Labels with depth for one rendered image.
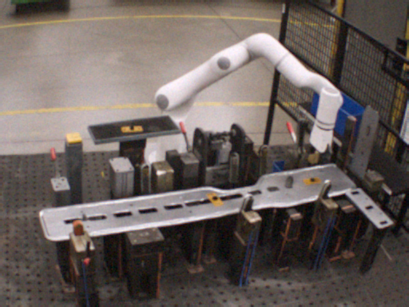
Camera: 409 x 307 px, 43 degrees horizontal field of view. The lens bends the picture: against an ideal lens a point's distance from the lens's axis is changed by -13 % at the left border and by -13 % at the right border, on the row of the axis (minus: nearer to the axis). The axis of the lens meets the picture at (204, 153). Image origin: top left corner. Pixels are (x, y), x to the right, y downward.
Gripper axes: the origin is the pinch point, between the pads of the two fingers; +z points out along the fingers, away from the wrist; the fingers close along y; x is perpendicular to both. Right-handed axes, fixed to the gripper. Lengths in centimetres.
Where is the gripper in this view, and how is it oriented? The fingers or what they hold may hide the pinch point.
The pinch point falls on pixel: (317, 157)
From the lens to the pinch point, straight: 243.5
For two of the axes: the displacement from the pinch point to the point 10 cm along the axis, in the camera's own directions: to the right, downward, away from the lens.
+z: -1.1, 8.6, 5.1
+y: 4.0, 5.0, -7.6
